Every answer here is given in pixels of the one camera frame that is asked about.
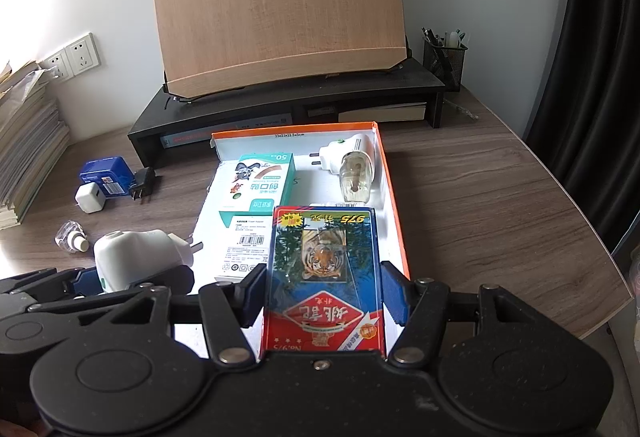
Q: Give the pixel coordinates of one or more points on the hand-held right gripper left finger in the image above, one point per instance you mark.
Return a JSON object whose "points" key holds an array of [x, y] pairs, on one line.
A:
{"points": [[255, 289]]}

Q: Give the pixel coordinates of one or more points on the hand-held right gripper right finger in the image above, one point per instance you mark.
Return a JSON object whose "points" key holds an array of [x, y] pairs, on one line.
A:
{"points": [[392, 292]]}

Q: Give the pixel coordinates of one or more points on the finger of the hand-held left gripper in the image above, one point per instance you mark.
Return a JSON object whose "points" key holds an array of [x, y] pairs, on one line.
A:
{"points": [[87, 282], [170, 279]]}

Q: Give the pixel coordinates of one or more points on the white heater with leaf logo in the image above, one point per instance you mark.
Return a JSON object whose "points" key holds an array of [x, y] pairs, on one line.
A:
{"points": [[135, 252]]}

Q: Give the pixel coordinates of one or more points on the red playing card box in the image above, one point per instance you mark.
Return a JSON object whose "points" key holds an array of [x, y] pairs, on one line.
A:
{"points": [[325, 277]]}

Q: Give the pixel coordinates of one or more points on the green and white bandage box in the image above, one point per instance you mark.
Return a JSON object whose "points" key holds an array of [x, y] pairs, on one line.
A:
{"points": [[260, 187]]}

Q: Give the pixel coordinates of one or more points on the orange white cardboard box lid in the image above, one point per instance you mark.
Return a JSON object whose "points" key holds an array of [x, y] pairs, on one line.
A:
{"points": [[315, 189]]}

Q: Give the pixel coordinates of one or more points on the white plug-in heater with bottle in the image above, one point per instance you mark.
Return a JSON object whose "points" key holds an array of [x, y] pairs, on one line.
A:
{"points": [[350, 167]]}

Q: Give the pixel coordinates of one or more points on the clear bottle with white cap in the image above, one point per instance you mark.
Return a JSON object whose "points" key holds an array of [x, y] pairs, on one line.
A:
{"points": [[67, 233]]}

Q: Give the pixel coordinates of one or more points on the white charger plug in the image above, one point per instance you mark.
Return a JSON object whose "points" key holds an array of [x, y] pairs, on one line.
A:
{"points": [[90, 199]]}

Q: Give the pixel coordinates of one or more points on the black power adapter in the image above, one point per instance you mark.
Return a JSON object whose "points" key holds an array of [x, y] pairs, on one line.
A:
{"points": [[142, 182]]}

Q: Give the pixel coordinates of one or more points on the blue box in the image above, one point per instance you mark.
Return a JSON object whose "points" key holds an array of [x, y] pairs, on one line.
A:
{"points": [[105, 172]]}

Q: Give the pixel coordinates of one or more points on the red book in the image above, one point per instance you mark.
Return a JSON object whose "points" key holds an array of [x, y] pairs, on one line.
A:
{"points": [[195, 135]]}

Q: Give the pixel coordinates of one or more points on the stack of books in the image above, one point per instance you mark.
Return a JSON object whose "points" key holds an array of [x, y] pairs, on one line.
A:
{"points": [[30, 142]]}

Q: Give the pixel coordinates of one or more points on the white and blue book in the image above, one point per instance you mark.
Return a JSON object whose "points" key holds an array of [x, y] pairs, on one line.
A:
{"points": [[260, 121]]}

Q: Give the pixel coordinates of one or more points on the beige book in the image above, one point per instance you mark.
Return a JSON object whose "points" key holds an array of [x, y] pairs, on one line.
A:
{"points": [[385, 112]]}

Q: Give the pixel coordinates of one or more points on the clear plastic wrapper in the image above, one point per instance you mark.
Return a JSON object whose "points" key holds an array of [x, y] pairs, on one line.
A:
{"points": [[462, 109]]}

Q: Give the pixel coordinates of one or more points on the black desk riser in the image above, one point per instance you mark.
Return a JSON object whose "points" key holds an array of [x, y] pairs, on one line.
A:
{"points": [[310, 89]]}

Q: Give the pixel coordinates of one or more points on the black mesh pen holder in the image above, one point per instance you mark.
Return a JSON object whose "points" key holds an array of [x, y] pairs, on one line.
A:
{"points": [[445, 62]]}

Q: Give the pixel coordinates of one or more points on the black pen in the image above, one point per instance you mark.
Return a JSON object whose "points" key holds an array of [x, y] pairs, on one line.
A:
{"points": [[428, 36]]}

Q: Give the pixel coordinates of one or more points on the white correction pen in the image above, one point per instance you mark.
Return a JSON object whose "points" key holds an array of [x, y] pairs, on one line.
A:
{"points": [[453, 38]]}

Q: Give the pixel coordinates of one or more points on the wooden book stand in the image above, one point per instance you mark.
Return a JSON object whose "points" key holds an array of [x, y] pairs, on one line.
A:
{"points": [[280, 2]]}

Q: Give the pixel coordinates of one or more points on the black curtain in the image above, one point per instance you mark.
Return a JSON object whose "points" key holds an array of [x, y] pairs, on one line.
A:
{"points": [[590, 67]]}

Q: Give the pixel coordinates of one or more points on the white wall socket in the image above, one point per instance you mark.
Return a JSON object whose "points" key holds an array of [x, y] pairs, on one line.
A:
{"points": [[55, 63], [82, 53]]}

